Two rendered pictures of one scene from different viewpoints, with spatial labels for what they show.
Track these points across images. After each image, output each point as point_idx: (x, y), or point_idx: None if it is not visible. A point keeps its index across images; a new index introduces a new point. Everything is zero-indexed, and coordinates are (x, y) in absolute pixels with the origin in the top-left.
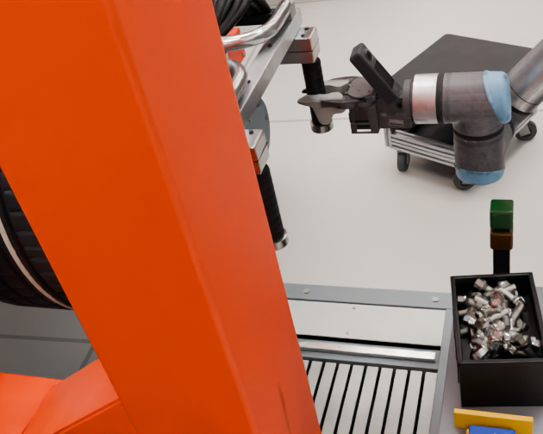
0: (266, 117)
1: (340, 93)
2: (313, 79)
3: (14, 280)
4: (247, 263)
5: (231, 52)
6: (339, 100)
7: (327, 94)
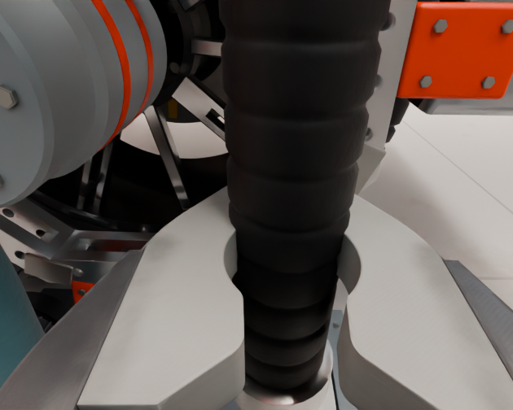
0: None
1: (209, 364)
2: (226, 110)
3: None
4: None
5: (429, 38)
6: (59, 379)
7: (218, 273)
